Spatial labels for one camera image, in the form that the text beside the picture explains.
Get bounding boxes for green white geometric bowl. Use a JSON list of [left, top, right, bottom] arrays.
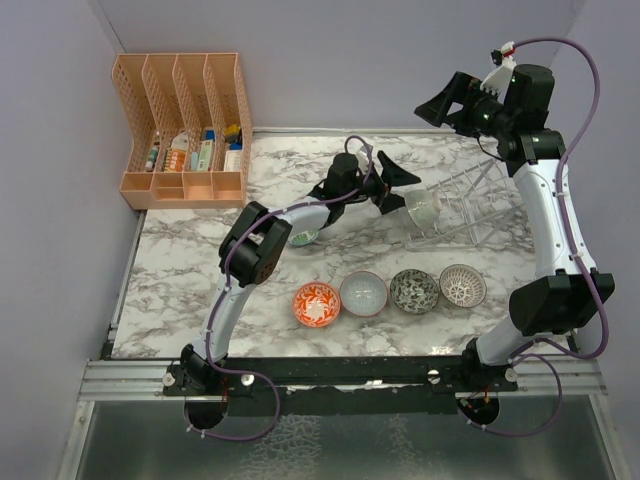
[[405, 189, 443, 231]]

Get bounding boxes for yellow black toy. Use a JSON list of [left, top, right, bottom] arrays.
[[224, 124, 242, 144]]

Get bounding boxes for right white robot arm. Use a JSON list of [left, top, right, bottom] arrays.
[[414, 64, 615, 391]]

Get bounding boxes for grey leaf pattern bowl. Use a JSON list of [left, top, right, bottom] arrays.
[[390, 269, 440, 315]]

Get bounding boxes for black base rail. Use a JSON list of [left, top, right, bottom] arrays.
[[163, 356, 517, 417]]

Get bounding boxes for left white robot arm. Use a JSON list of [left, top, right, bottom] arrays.
[[180, 151, 421, 395]]

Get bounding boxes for green leaf pattern bowl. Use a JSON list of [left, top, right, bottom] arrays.
[[289, 230, 319, 247]]

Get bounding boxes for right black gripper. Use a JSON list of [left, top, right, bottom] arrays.
[[415, 72, 515, 140]]

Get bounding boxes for mint green box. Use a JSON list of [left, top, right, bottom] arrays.
[[195, 139, 215, 172]]

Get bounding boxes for orange white box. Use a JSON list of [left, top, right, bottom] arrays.
[[164, 148, 187, 173]]

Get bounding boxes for pink plastic file organizer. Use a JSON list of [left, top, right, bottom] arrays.
[[112, 53, 253, 210]]

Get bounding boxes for blue hexagon red-rim bowl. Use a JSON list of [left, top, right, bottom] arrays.
[[339, 271, 388, 317]]

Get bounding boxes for orange floral bowl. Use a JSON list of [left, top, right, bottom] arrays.
[[291, 281, 342, 328]]

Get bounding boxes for clear wire dish rack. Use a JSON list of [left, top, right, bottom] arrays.
[[404, 158, 524, 252]]

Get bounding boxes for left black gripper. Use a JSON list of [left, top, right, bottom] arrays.
[[342, 152, 420, 214]]

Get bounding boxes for small bottle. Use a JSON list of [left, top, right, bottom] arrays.
[[145, 141, 160, 172]]

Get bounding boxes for brown white geometric bowl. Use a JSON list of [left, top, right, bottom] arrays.
[[439, 264, 487, 308]]

